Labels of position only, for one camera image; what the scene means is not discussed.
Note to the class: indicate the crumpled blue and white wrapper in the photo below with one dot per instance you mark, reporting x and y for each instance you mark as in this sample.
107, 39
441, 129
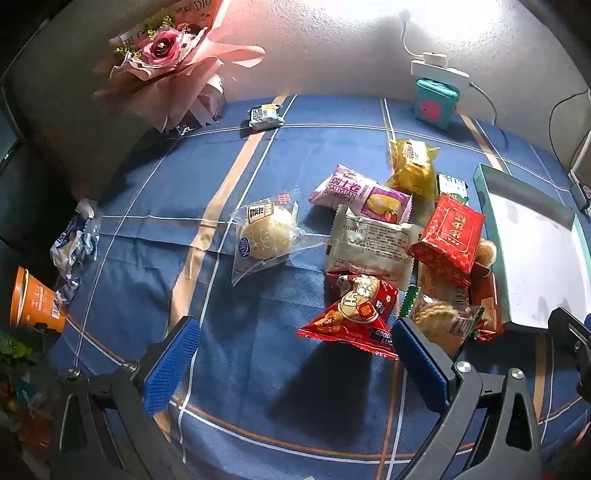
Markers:
71, 244

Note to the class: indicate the white plug adapter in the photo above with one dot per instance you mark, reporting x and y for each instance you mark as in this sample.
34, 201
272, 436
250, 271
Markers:
581, 191

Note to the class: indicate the teal cardboard box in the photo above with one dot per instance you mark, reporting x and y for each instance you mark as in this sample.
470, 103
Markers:
531, 240

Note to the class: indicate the red snack packet with cartoon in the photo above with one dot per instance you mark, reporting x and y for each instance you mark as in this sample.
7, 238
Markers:
355, 314

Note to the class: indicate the clear packet with round bun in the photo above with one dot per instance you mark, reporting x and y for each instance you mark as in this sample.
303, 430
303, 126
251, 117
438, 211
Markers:
265, 235

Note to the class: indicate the small cream pastry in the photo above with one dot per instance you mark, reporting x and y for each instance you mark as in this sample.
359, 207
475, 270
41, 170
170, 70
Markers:
487, 253

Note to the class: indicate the pink cake roll packet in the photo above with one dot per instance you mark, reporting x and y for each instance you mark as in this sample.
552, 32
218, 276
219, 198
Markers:
341, 191

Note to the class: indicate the transparent pink gift box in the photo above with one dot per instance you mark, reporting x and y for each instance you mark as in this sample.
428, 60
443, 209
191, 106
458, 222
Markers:
211, 101

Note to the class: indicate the teal box with pink elephant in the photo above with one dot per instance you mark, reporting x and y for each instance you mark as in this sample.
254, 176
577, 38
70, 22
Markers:
436, 106

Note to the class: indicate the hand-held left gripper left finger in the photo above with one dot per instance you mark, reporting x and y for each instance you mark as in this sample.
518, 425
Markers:
171, 364

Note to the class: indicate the clear cracker packet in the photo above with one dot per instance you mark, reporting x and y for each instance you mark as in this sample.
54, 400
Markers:
438, 314

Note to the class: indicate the green drink carton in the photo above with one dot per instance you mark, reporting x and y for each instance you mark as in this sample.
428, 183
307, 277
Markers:
452, 187

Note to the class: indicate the orange paper cup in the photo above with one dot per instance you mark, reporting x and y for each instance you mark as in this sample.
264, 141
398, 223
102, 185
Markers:
34, 300

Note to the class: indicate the white power strip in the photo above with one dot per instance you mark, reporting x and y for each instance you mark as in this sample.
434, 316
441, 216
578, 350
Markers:
434, 69

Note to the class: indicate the yellow bread packet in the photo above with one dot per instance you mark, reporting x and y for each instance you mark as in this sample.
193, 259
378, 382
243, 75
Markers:
411, 170

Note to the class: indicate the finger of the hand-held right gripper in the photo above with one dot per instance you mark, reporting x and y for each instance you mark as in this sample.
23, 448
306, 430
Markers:
569, 328

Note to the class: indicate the blue plaid tablecloth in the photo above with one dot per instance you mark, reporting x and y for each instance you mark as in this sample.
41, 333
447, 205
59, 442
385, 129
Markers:
300, 152

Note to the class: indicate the pink flower bouquet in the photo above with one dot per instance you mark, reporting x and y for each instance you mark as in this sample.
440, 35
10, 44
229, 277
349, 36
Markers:
157, 50

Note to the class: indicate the red patterned snack packet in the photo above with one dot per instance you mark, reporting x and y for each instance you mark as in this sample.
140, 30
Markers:
450, 235

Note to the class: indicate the green and white snack packet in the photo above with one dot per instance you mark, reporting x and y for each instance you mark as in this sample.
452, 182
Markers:
265, 117

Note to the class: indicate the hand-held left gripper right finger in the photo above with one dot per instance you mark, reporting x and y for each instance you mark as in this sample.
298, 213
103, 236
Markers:
420, 364

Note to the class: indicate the small red snack packet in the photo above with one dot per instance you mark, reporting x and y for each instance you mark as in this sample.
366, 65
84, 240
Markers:
487, 295

